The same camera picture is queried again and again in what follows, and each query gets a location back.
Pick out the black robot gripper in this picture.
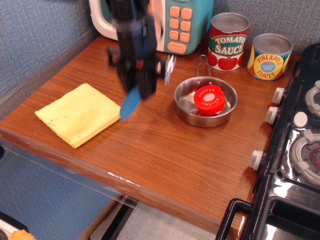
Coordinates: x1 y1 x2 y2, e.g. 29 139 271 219
108 18 167 100

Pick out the blue handled metal fork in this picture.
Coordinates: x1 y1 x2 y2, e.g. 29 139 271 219
120 54 177 120

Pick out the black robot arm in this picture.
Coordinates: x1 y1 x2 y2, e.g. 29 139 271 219
106 0 165 100

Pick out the teal toy microwave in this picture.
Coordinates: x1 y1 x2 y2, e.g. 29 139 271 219
89 0 214 56

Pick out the small steel pan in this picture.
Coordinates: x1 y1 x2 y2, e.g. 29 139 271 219
173 54 239 129

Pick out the yellow folded cloth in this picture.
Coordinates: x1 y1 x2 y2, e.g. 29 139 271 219
34 83 121 149

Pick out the red plastic tomato slice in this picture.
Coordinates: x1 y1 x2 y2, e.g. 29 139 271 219
193 84 225 116

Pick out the tomato sauce can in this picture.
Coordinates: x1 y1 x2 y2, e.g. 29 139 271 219
207 12 251 72

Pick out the pineapple slices can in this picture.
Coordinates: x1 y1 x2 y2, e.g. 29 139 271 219
247 33 294 81

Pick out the white stove knob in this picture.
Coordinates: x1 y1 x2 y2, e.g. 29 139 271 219
272 87 285 105
249 150 264 171
265 106 279 125

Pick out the black toy stove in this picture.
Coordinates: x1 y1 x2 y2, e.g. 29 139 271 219
216 43 320 240

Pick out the orange object at corner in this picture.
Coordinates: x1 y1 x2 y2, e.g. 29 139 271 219
9 229 35 240

